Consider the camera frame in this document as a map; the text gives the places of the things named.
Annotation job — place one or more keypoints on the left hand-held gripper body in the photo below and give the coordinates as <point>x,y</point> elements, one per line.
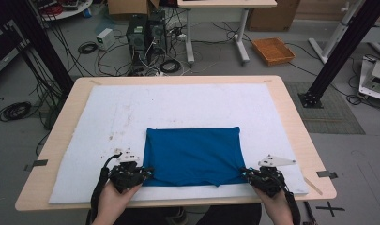
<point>126,175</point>

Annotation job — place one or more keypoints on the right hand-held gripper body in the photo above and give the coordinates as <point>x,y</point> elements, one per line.
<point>269,179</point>

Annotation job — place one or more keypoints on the blue t-shirt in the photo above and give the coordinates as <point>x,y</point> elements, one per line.
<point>194,156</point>

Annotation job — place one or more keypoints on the person's right hand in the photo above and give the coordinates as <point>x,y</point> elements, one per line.
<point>276,209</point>

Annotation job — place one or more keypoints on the person's left hand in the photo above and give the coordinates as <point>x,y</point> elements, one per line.
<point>112,204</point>

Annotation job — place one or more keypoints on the thin wooden stick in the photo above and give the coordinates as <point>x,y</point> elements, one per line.
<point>312,186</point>

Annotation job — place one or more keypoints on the grey tape strip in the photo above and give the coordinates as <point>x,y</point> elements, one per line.
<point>37,163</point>
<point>326,174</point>

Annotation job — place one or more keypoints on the wooden table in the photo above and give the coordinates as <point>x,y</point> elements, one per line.
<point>297,125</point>

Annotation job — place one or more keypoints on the black tape cross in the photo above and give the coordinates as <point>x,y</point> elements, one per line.
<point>330,208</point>

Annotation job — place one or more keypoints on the white felt mat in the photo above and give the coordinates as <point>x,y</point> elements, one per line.
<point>184,106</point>

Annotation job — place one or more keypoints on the grey floor mat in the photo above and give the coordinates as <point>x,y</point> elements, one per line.
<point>334,109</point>

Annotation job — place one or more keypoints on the orange basket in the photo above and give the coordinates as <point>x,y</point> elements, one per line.
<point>273,51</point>

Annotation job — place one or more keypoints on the black computer tower green label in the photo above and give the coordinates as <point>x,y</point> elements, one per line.
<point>136,40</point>

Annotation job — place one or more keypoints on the white box device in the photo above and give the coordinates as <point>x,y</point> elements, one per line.
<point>104,39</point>

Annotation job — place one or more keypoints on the white machine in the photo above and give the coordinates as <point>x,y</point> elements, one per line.
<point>376,78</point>

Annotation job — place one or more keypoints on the black metal stand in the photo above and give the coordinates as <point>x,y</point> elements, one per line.
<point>43,47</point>
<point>344,47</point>

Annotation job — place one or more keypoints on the large cardboard box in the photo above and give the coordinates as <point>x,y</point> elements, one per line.
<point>272,17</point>

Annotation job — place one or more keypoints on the white metal stand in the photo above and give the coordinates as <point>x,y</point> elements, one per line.
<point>334,34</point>

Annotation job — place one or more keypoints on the white desk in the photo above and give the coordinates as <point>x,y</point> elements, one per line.
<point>228,3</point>

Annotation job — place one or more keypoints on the round white table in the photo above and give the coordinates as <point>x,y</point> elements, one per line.
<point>68,11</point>

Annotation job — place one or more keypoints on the black equipment case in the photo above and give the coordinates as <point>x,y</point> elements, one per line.
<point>3,47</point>

